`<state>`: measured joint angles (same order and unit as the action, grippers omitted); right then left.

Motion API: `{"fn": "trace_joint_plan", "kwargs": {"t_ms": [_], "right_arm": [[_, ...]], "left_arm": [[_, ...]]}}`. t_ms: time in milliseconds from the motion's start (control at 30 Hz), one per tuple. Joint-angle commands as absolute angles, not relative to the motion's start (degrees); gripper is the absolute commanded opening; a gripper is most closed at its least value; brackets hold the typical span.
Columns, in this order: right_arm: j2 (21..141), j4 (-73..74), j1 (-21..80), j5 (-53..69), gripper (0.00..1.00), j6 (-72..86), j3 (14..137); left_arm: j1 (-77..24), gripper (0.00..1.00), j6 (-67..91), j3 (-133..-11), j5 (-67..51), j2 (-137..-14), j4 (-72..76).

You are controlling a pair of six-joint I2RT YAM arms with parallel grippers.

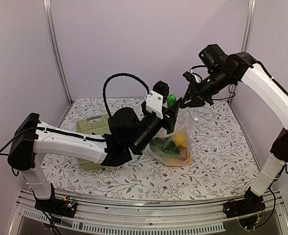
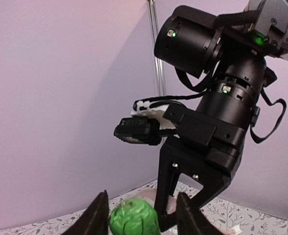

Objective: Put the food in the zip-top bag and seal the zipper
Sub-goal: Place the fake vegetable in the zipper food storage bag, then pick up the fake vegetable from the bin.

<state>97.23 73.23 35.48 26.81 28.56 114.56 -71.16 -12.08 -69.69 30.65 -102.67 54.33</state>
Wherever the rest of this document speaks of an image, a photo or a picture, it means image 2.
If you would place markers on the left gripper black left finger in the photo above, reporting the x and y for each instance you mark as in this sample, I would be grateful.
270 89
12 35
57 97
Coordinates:
94 220

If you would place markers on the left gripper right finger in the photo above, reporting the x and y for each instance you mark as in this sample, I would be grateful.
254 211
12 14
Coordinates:
191 221

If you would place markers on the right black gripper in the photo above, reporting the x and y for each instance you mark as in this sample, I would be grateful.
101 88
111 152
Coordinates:
218 143

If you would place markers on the green cucumber toy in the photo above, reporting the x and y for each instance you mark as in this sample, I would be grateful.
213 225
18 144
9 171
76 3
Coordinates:
134 217

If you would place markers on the clear zip top bag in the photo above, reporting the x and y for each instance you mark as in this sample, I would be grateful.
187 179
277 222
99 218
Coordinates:
149 195

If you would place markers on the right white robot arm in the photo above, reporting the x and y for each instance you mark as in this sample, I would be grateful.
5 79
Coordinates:
222 59

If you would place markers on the floral table mat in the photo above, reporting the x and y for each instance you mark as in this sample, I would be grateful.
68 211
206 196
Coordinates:
223 214

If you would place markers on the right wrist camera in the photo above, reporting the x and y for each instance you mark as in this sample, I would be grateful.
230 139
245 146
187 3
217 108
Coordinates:
146 125

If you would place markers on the right aluminium frame post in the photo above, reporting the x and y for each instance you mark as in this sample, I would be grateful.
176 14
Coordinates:
159 67

